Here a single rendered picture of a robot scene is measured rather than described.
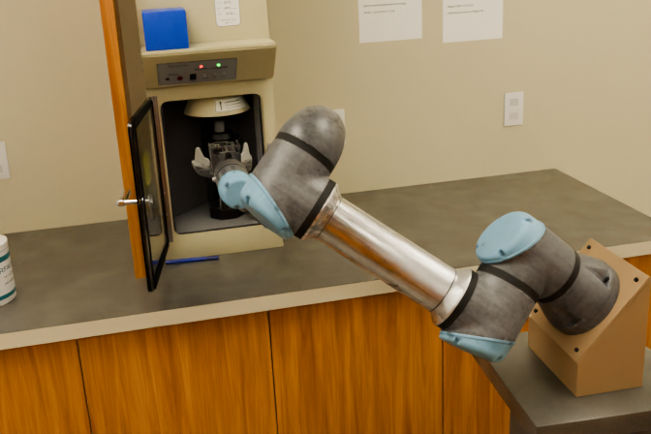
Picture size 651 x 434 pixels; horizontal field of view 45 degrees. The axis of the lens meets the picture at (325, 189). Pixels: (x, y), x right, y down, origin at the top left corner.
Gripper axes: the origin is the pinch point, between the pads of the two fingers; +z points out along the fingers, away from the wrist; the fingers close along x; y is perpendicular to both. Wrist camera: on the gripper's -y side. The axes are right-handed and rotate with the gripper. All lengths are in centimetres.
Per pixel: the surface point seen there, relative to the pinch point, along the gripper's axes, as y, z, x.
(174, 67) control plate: 24.7, -1.4, 9.2
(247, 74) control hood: 21.0, 2.4, -8.6
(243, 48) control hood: 28.2, -4.5, -7.3
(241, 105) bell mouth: 11.6, 11.3, -7.6
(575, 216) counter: -28, 0, -100
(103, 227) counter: -28, 42, 34
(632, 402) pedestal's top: -28, -88, -60
